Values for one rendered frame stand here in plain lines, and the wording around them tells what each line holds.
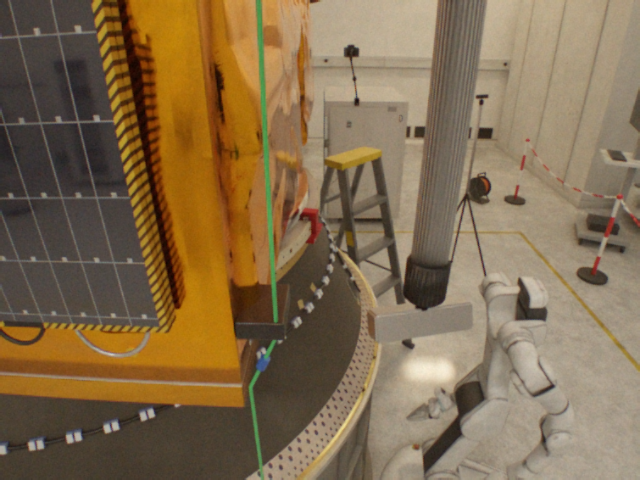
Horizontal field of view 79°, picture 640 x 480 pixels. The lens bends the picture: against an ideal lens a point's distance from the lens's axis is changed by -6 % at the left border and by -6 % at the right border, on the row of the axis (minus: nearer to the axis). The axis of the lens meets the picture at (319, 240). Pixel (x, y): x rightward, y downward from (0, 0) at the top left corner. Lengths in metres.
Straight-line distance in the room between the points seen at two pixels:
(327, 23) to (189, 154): 8.22
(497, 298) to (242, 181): 1.18
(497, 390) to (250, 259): 1.24
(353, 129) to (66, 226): 4.40
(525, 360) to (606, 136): 5.49
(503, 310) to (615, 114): 5.23
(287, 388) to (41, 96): 1.00
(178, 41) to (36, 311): 0.38
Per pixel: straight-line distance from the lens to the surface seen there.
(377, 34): 8.72
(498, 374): 1.61
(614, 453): 3.28
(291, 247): 1.21
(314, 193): 1.56
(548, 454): 1.64
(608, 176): 6.88
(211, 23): 0.49
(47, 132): 0.49
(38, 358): 0.77
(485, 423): 1.72
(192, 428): 1.14
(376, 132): 4.83
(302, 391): 1.30
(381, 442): 2.83
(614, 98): 6.54
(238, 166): 0.51
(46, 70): 0.48
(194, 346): 0.62
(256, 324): 0.58
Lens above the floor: 2.29
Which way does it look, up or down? 28 degrees down
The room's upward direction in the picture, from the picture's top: straight up
